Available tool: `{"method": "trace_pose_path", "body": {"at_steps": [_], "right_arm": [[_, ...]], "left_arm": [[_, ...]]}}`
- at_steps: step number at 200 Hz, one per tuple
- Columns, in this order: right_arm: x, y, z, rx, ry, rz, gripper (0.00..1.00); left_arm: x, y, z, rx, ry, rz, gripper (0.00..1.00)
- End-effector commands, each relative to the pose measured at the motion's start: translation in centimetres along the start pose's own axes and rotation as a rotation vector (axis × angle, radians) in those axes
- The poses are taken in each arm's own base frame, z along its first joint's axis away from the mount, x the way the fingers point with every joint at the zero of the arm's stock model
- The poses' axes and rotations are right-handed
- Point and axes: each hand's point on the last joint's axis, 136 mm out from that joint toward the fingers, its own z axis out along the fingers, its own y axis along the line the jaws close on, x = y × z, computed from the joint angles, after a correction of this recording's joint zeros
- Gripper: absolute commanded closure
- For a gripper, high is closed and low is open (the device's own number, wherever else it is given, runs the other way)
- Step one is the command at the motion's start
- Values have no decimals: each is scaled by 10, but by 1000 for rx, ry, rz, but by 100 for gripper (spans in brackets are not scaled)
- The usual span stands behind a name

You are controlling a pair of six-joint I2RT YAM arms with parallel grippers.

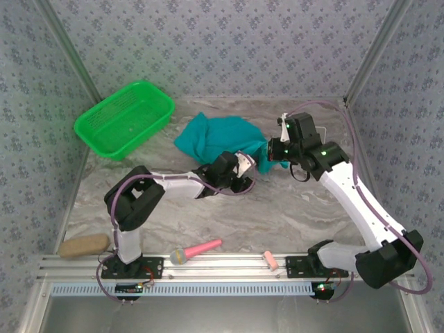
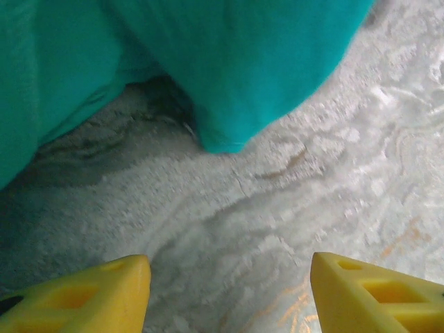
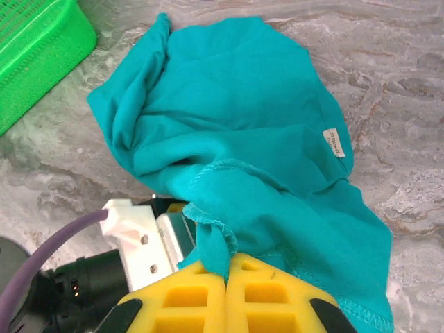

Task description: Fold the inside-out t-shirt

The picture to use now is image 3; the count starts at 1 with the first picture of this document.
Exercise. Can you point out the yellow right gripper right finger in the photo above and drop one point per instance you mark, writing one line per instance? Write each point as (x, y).
(277, 288)

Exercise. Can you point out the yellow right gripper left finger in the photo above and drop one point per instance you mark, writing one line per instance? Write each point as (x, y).
(187, 282)

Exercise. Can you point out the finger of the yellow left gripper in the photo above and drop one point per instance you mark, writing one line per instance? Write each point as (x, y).
(175, 208)

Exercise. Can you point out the teal t-shirt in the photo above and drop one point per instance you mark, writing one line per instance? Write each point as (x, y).
(243, 104)

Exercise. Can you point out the green plastic basket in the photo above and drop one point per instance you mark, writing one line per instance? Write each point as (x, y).
(34, 52)

